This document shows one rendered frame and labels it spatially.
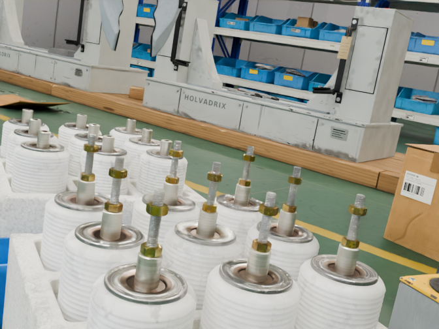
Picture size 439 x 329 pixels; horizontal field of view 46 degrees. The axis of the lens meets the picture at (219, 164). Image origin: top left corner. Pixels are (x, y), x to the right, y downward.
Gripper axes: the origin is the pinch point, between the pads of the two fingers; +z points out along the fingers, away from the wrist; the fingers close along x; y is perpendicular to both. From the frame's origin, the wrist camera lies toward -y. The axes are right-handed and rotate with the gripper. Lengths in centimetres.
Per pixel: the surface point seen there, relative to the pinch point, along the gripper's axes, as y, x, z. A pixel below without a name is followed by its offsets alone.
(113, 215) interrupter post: -0.4, -0.1, 18.5
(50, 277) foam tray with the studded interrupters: 4.3, 6.0, 28.3
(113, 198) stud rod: 0.3, 0.1, 16.8
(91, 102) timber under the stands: 298, 16, 43
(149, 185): 44, -8, 27
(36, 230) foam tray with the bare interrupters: 34.1, 11.6, 34.2
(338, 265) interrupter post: -4.2, -25.1, 20.4
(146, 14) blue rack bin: 656, -26, -37
